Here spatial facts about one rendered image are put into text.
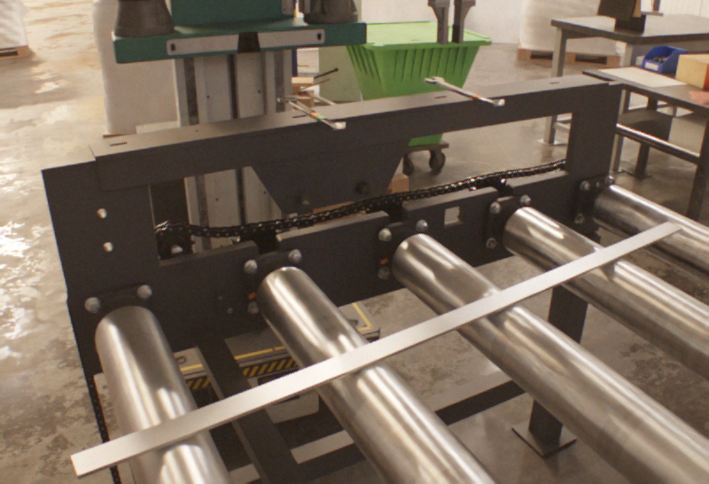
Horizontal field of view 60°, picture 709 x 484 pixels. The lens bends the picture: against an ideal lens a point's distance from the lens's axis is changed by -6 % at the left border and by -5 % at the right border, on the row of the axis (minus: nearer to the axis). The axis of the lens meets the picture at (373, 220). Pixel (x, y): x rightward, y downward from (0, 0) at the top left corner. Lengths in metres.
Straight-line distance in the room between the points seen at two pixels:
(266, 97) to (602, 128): 0.96
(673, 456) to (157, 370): 0.73
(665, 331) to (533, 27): 6.92
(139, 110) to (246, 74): 2.77
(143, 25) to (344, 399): 1.06
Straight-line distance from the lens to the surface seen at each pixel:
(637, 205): 1.63
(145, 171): 1.13
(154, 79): 4.64
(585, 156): 1.70
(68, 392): 2.53
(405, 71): 3.80
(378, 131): 1.27
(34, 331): 2.91
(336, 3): 1.77
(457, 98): 1.38
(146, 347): 1.05
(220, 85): 1.96
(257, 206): 2.11
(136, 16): 1.67
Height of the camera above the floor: 1.51
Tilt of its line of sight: 26 degrees down
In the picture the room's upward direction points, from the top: 1 degrees clockwise
